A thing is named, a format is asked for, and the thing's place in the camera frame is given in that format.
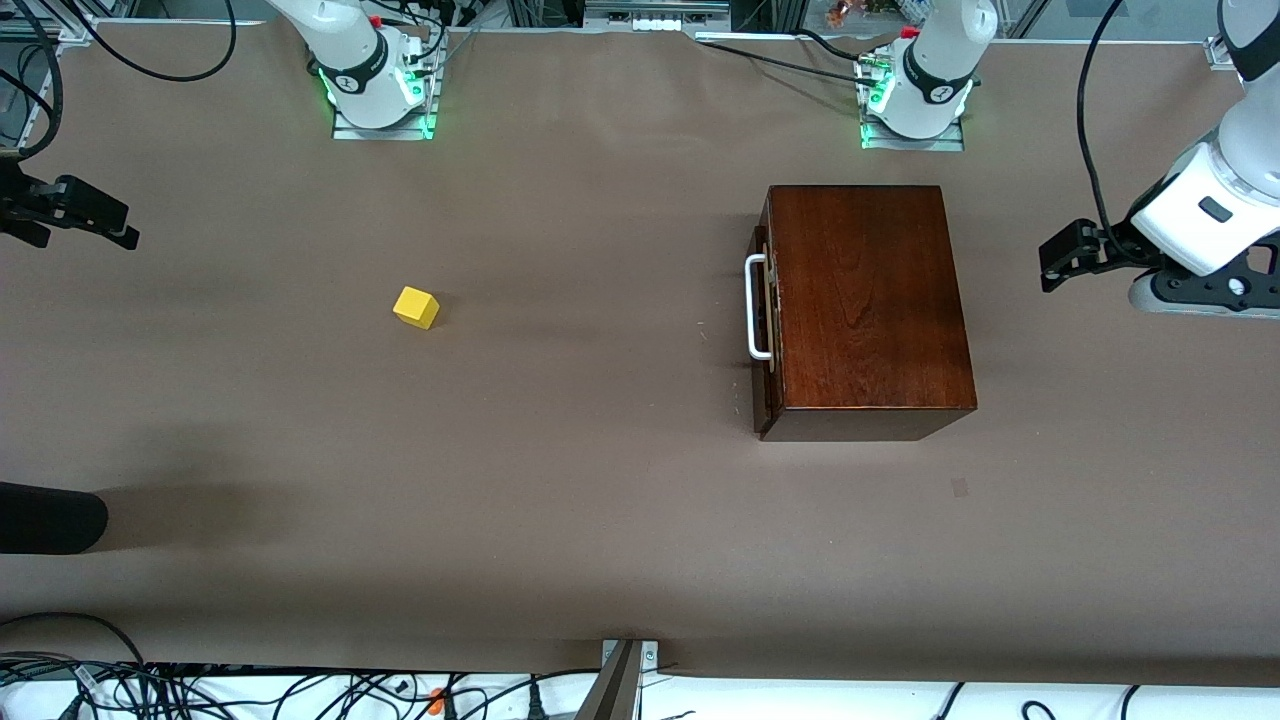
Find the metal corner bracket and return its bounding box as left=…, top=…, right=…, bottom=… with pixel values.
left=600, top=640, right=661, bottom=676

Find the dark aluminium profile bar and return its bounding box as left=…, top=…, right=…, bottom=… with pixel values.
left=575, top=642, right=641, bottom=720

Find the yellow wooden block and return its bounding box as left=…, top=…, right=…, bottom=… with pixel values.
left=392, top=286, right=441, bottom=331

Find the long black base cable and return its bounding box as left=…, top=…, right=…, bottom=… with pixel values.
left=695, top=38, right=883, bottom=89

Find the dark brown wooden cabinet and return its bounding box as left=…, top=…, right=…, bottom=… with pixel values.
left=752, top=185, right=978, bottom=443

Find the aluminium frame beam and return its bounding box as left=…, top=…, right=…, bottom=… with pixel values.
left=583, top=0, right=733, bottom=23

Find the black ribbed cylinder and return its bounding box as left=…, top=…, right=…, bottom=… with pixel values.
left=0, top=482, right=109, bottom=556

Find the brown paper table cover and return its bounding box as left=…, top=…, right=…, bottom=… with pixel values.
left=0, top=20, right=1280, bottom=691

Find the black looped cable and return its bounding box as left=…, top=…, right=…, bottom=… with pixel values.
left=0, top=612, right=151, bottom=691

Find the grey cable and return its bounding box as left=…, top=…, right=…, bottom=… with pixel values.
left=435, top=28, right=483, bottom=81

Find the aluminium frame rail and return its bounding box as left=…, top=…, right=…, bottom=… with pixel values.
left=0, top=18, right=96, bottom=46

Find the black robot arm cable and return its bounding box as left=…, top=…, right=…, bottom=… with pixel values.
left=0, top=0, right=238, bottom=161
left=1076, top=0, right=1129, bottom=251

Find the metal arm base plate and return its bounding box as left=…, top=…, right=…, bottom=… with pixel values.
left=332, top=60, right=438, bottom=141
left=860, top=60, right=966, bottom=153

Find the wooden drawer with white handle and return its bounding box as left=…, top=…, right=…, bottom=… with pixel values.
left=745, top=222, right=783, bottom=433

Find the short black base cable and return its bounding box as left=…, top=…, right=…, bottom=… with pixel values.
left=795, top=28, right=867, bottom=63

